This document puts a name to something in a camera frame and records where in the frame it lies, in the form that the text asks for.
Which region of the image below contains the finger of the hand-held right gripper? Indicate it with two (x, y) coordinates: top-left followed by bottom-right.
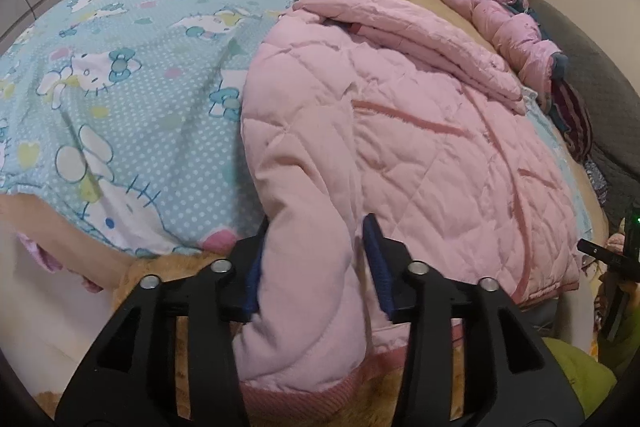
(602, 274), (633, 343)
(577, 239), (623, 265)

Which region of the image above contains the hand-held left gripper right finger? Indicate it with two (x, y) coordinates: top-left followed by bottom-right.
(362, 213), (586, 427)

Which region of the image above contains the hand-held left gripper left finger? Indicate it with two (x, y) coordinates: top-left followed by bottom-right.
(55, 217), (271, 427)

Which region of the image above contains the pink quilted jacket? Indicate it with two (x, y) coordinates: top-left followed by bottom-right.
(232, 0), (583, 413)

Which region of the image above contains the blue patterned cloth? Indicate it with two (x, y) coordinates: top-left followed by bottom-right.
(582, 159), (611, 208)

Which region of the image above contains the yellow-green cloth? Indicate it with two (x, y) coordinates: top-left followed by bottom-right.
(542, 337), (618, 427)

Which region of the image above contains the dark striped cloth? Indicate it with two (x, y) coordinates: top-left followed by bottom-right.
(550, 79), (593, 162)

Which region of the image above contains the grey quilted headboard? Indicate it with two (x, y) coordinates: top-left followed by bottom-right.
(515, 0), (640, 218)

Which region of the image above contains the pink frilled cloth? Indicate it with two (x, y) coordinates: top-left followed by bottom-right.
(17, 232), (103, 295)

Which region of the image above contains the blue cartoon print blanket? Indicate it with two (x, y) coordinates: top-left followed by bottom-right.
(0, 0), (593, 258)

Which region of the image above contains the pink puffer jacket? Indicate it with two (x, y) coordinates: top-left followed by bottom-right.
(422, 0), (568, 100)

